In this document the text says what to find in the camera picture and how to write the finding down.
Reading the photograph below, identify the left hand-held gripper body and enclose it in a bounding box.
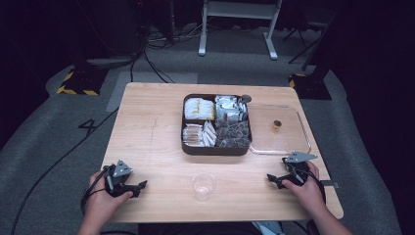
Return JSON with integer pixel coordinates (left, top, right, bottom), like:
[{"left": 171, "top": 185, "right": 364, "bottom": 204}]
[{"left": 103, "top": 159, "right": 137, "bottom": 199}]

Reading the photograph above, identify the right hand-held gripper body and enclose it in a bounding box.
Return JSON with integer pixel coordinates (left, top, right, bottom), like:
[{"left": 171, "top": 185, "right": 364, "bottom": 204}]
[{"left": 281, "top": 151, "right": 319, "bottom": 188}]

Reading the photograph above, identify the person's right hand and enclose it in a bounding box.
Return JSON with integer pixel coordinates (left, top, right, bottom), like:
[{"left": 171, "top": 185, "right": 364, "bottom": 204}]
[{"left": 281, "top": 161, "right": 326, "bottom": 216}]

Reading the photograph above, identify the person's left hand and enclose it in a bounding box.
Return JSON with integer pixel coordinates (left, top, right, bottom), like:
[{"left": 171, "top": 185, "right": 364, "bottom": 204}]
[{"left": 85, "top": 170, "right": 135, "bottom": 219}]

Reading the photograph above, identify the clear lid with brown knob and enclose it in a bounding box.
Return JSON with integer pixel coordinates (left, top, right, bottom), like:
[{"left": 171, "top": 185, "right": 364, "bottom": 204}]
[{"left": 247, "top": 103, "right": 312, "bottom": 157}]

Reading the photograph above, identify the grey tape strip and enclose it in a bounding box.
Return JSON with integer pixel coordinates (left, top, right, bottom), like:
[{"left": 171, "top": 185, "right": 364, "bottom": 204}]
[{"left": 320, "top": 179, "right": 341, "bottom": 190}]

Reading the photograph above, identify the light blue cloth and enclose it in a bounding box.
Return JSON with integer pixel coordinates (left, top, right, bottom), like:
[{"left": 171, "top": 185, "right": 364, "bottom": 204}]
[{"left": 252, "top": 220, "right": 286, "bottom": 235}]

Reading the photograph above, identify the pile of dark grey packets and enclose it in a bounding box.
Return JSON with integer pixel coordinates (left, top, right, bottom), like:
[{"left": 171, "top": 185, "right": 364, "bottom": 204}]
[{"left": 214, "top": 118, "right": 252, "bottom": 149}]

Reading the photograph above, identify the clear plastic cup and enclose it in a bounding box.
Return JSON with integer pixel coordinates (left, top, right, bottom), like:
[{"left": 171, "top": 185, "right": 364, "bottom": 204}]
[{"left": 191, "top": 171, "right": 217, "bottom": 203}]

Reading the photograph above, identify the brown compartment box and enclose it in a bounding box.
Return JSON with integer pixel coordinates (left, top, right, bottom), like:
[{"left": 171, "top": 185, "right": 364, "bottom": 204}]
[{"left": 180, "top": 93, "right": 254, "bottom": 157}]

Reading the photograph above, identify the person's dark clothing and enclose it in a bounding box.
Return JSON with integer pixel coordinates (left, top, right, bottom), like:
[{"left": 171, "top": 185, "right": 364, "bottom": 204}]
[{"left": 137, "top": 220, "right": 262, "bottom": 235}]

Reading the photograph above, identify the pile of clear stick packets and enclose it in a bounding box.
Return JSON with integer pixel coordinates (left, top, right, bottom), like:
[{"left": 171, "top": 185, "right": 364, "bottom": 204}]
[{"left": 181, "top": 122, "right": 206, "bottom": 148}]

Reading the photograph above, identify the row of white sachets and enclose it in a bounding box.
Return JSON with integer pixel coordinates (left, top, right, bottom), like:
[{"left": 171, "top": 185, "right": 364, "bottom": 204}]
[{"left": 202, "top": 120, "right": 217, "bottom": 148}]

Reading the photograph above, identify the black yellow striped stand base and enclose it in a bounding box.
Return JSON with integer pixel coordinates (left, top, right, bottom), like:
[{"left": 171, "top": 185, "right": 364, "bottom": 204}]
[
  {"left": 288, "top": 71, "right": 333, "bottom": 101},
  {"left": 56, "top": 63, "right": 111, "bottom": 97}
]

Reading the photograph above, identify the pile of silver packets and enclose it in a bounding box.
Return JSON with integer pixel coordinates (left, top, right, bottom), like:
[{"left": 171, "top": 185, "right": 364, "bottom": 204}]
[{"left": 214, "top": 95, "right": 249, "bottom": 122}]

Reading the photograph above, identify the pile of white yellow packets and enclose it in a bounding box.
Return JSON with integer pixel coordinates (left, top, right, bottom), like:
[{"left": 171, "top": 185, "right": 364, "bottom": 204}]
[{"left": 184, "top": 97, "right": 216, "bottom": 120}]

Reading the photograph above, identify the black tripod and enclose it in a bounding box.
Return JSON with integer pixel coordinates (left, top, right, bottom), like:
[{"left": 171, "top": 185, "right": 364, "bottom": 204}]
[{"left": 281, "top": 13, "right": 331, "bottom": 72}]

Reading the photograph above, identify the right hand-held gripper cable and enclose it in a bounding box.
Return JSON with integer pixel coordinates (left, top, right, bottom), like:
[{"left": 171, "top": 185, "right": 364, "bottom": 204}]
[{"left": 304, "top": 167, "right": 327, "bottom": 205}]

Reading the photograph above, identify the hand-held gripper cable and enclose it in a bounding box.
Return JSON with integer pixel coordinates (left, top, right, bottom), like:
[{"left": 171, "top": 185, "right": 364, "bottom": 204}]
[
  {"left": 80, "top": 166, "right": 111, "bottom": 214},
  {"left": 304, "top": 167, "right": 327, "bottom": 205}
]

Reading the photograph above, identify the left hand-held gripper cable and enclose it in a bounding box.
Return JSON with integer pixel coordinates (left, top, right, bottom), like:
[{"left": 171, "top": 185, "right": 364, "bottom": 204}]
[{"left": 80, "top": 166, "right": 111, "bottom": 214}]

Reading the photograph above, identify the long black floor cable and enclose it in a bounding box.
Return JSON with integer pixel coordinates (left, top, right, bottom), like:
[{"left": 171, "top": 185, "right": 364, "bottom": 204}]
[{"left": 9, "top": 107, "right": 119, "bottom": 235}]

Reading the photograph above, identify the bundle of floor cables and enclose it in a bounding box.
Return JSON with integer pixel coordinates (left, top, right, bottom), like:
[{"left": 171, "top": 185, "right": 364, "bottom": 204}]
[{"left": 128, "top": 19, "right": 205, "bottom": 84}]

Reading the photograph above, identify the white metal table frame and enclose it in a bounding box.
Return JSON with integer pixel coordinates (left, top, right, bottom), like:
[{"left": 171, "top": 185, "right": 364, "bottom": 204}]
[{"left": 198, "top": 0, "right": 284, "bottom": 61}]

